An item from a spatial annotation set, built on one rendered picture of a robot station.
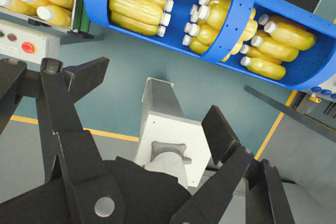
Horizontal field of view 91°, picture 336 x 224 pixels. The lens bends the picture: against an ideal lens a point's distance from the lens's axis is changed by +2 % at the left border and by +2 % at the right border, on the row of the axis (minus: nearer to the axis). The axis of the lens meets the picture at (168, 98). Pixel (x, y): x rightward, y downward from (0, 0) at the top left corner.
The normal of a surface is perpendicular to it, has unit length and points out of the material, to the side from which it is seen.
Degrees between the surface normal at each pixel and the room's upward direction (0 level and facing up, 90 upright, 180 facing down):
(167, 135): 2
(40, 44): 0
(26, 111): 0
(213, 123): 96
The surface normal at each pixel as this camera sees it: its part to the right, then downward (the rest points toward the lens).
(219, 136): -0.91, -0.39
